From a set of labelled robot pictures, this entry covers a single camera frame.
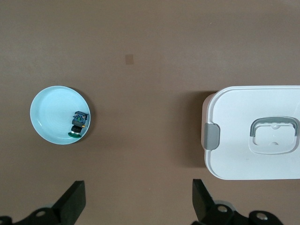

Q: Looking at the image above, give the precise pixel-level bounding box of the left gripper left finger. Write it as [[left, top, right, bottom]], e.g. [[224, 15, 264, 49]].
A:
[[0, 180, 86, 225]]

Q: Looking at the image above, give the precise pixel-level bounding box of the green push button switch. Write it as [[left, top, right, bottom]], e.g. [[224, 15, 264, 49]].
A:
[[67, 110, 89, 139]]

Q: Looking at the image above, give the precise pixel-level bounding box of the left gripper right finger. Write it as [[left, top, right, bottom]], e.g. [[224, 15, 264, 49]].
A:
[[191, 179, 285, 225]]

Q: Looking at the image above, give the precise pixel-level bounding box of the white lidded storage box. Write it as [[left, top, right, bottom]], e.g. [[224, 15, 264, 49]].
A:
[[201, 86, 300, 180]]

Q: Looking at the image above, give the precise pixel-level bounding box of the light blue round plate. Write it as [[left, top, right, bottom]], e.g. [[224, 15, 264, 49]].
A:
[[30, 85, 94, 145]]

